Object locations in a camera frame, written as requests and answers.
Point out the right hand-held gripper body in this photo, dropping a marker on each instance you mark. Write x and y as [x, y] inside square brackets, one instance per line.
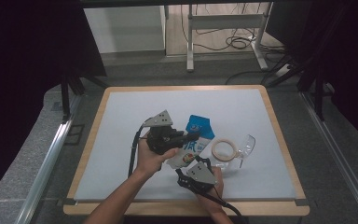
[200, 174]

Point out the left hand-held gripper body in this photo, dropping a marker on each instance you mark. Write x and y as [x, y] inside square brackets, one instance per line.
[163, 140]

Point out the blue and white pouch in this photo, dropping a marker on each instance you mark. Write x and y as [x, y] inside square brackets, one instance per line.
[200, 126]

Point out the person's right hand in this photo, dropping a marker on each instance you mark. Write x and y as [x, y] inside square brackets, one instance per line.
[216, 194]

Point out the person's left hand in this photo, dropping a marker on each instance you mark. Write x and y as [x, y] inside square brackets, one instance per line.
[147, 161]

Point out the white table mat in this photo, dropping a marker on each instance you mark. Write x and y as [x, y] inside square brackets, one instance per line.
[118, 124]

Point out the wooden table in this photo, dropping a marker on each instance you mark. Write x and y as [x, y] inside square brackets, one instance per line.
[167, 209]

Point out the black tripod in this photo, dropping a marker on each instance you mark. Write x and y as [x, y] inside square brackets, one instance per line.
[318, 99]
[64, 99]

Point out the white power strip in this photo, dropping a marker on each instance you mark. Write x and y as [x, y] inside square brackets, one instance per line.
[282, 71]

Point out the white cabinet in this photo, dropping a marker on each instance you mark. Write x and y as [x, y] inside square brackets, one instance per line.
[124, 29]

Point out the dark curtain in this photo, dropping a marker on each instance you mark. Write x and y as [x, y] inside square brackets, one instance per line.
[12, 62]
[354, 46]

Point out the black square floor frame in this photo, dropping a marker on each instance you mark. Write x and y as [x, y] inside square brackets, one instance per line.
[74, 126]

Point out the black table corner bracket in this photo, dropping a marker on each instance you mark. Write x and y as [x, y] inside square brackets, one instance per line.
[66, 202]
[302, 202]

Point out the aluminium floor rail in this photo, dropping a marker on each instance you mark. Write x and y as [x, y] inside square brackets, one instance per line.
[46, 168]
[338, 158]

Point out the white desk frame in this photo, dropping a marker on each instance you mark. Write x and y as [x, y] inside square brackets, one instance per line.
[223, 21]

